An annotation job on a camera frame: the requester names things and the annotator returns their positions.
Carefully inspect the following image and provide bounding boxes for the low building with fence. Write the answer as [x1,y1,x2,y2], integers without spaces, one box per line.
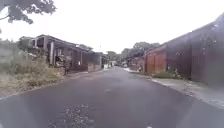
[81,50,107,73]

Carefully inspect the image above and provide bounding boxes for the distant trees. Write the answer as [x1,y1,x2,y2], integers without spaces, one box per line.
[105,41,162,65]

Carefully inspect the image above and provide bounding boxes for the dark grey asphalt road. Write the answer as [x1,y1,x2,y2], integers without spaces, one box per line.
[0,65,224,128]

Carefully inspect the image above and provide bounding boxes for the house with porch roof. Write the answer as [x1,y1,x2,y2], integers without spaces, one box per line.
[18,33,94,75]

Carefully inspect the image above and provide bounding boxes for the pale concrete strip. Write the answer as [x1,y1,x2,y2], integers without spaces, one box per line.
[123,67,224,109]

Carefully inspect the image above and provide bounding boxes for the overgrown grass verge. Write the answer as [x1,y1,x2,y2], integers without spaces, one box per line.
[0,39,66,98]

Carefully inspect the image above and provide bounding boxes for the overhanging tree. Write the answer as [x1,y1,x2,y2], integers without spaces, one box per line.
[0,0,58,34]

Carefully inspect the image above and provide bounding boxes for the red brick wall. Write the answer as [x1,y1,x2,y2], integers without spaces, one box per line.
[128,44,168,75]

